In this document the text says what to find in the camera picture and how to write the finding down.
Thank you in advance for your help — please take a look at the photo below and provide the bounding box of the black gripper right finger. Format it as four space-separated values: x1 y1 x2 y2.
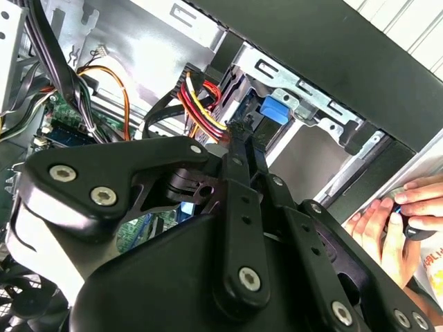
247 117 435 332

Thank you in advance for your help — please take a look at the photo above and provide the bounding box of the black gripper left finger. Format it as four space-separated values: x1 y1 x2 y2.
6 119 273 311

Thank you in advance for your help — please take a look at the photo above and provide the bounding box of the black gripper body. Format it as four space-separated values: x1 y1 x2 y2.
69 210 381 332

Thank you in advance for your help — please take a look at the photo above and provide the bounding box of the black data wire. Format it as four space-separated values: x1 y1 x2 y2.
141 88 195 141

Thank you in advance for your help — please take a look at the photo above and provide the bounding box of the round black tool blue ring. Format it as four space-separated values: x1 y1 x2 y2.
392 203 440 241

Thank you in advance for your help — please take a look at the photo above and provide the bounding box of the red yellow black power wire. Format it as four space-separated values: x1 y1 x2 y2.
176 62 231 145

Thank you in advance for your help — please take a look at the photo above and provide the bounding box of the hard disk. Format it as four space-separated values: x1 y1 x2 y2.
221 86 291 153

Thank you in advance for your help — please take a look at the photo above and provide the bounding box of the person's left hand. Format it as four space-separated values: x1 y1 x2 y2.
345 197 416 288

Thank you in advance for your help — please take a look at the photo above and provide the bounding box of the person's right hand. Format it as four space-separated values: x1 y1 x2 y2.
394 174 443 217

